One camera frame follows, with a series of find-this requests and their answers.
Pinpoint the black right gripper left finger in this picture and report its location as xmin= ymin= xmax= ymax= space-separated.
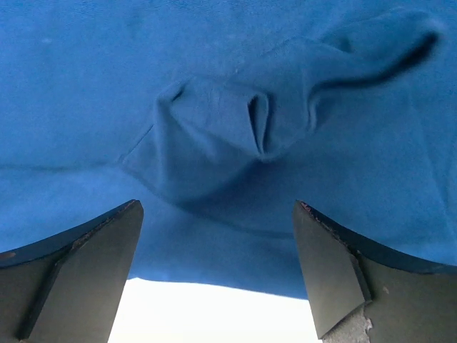
xmin=1 ymin=200 xmax=144 ymax=343

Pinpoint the blue Mickey t-shirt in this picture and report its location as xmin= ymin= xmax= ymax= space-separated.
xmin=1 ymin=1 xmax=456 ymax=298

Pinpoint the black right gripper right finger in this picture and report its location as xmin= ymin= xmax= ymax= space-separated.
xmin=293 ymin=202 xmax=456 ymax=342

